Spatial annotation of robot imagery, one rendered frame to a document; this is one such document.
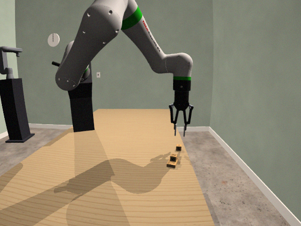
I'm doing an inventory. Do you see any tan cube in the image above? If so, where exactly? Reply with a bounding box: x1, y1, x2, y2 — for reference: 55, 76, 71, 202
176, 144, 182, 151
170, 153, 177, 162

